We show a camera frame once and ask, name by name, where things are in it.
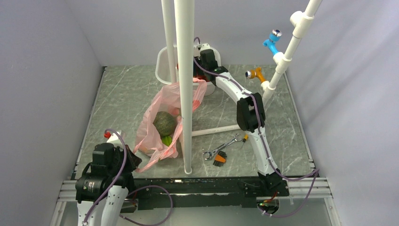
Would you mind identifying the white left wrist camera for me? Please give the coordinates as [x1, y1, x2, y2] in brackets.
[104, 130, 126, 147]

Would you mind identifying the white plastic basin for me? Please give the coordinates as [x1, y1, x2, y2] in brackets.
[155, 44, 221, 96]

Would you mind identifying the green fake melon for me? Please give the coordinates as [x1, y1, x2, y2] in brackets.
[153, 111, 177, 137]

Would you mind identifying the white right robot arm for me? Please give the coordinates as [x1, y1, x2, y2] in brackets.
[194, 49, 289, 196]

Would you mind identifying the blue toy faucet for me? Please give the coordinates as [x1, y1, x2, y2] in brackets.
[263, 29, 282, 56]

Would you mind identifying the orange toy faucet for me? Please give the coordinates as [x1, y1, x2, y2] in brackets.
[245, 67, 266, 83]

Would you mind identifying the green fake starfruit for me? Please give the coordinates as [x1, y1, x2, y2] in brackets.
[161, 135, 173, 146]

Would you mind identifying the white pvc pipe frame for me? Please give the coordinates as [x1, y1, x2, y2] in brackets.
[161, 0, 321, 174]

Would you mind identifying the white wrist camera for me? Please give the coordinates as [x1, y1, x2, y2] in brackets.
[104, 130, 126, 147]
[194, 43, 212, 53]

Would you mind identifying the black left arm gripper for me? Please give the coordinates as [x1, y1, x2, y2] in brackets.
[108, 144, 142, 176]

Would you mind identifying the pink plastic bag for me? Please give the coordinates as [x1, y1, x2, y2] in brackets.
[133, 78, 208, 174]

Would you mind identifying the small orange screwdriver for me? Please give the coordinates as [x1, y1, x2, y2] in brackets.
[241, 134, 248, 147]

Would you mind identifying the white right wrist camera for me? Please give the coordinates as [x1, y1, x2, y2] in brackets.
[194, 43, 212, 53]

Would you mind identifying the black orange hex key set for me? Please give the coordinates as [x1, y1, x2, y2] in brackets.
[213, 151, 227, 167]

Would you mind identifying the silver combination wrench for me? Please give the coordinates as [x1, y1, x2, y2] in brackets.
[203, 134, 243, 161]

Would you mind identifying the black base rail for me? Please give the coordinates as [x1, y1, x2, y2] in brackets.
[122, 176, 289, 213]

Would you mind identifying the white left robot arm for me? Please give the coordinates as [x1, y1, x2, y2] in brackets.
[75, 143, 142, 226]

